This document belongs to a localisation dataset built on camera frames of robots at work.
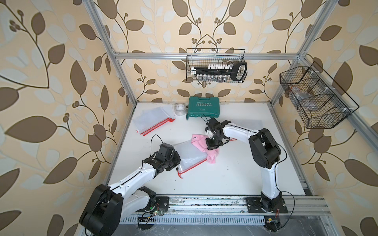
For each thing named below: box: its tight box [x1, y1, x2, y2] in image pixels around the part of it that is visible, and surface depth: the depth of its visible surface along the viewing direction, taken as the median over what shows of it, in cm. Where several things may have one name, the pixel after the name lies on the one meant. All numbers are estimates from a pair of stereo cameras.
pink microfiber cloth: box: [190, 133, 220, 164], surface depth 94 cm
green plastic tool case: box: [188, 96, 221, 118], surface depth 114 cm
